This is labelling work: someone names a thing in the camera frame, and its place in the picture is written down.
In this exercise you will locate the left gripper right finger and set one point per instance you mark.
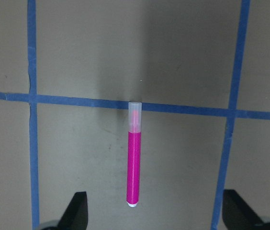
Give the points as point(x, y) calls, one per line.
point(238, 215)

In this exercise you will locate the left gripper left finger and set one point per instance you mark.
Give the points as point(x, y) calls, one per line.
point(75, 216)

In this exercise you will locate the pink marker pen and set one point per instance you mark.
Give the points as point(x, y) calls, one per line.
point(134, 153)

